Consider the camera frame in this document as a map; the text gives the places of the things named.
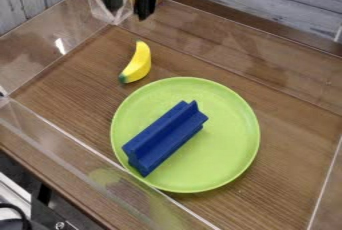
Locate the yellow banana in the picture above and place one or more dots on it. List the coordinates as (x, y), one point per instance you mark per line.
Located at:
(139, 66)

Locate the green round plate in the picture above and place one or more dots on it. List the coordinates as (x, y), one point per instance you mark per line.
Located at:
(216, 155)

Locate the blue plastic block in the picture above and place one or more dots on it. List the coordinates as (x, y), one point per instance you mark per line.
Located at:
(152, 146)

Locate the clear acrylic enclosure wall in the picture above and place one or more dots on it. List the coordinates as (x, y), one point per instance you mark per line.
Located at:
(60, 92)

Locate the black metal bracket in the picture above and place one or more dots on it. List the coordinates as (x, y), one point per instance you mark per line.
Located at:
(47, 217)

